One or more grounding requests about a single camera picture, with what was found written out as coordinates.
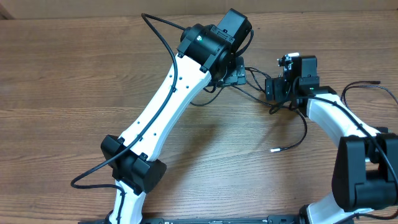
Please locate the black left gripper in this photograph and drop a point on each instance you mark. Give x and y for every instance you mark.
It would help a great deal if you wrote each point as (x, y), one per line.
(236, 72)

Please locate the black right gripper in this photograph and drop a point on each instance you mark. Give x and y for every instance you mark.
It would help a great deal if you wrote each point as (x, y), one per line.
(275, 84)

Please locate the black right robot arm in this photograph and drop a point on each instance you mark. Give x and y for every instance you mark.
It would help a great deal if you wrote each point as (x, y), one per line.
(365, 173)

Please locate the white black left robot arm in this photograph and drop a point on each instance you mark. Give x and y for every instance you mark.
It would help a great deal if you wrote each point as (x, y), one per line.
(207, 55)

